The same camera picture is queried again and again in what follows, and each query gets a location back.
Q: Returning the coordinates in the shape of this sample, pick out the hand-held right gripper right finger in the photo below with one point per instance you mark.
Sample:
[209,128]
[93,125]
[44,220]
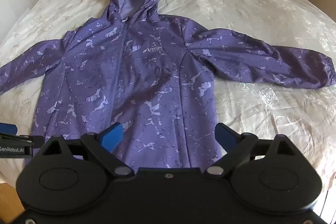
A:
[225,135]

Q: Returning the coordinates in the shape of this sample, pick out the white embroidered bedspread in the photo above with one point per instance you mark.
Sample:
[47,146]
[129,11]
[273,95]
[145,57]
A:
[249,11]

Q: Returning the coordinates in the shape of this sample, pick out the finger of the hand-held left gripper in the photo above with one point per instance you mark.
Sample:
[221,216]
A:
[9,128]

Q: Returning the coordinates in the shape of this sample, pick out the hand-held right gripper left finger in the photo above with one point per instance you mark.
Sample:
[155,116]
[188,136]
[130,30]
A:
[113,136]

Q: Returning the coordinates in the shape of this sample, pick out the purple patterned hooded jacket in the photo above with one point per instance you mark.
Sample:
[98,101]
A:
[147,74]

